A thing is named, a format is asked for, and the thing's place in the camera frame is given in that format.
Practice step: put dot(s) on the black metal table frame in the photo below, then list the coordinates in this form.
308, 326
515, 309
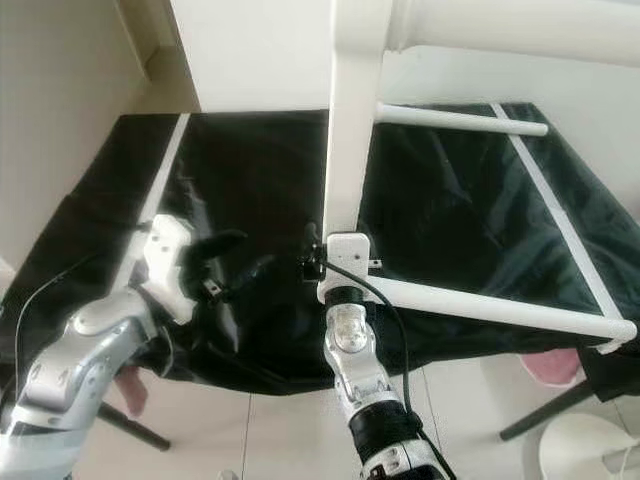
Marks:
550, 410

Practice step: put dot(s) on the pink plastic object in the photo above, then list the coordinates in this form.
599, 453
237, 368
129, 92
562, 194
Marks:
130, 392

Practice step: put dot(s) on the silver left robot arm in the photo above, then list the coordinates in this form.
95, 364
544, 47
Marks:
70, 370

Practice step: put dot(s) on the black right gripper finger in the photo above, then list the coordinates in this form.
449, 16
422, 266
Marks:
311, 237

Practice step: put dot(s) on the grey tape strip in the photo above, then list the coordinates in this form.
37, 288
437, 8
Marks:
560, 215
160, 200

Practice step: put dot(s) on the white standing fan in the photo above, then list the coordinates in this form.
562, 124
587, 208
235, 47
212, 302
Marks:
590, 450

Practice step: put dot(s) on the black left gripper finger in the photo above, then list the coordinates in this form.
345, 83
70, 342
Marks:
220, 241
250, 275

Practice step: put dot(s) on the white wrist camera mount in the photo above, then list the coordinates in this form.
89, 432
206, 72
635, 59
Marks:
348, 255
165, 262

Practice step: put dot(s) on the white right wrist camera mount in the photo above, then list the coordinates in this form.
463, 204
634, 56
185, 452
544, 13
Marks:
348, 255

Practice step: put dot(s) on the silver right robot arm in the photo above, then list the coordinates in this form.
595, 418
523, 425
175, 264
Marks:
370, 380

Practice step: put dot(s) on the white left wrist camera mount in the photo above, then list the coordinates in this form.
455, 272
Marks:
165, 262

